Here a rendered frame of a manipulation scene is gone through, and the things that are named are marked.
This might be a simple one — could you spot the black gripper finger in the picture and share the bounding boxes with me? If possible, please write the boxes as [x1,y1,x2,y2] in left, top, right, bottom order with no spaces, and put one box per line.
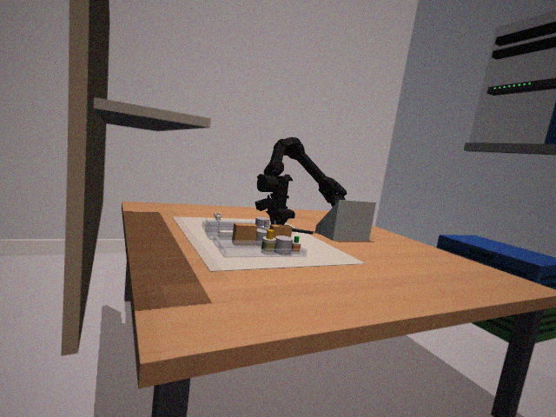
[266,211,276,224]
[273,215,289,225]

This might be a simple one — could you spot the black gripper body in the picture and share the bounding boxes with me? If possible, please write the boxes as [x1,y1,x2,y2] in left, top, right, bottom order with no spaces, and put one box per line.
[268,192,295,219]

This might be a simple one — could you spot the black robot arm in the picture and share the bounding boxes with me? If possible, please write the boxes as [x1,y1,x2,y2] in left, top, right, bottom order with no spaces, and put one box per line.
[255,137,347,211]

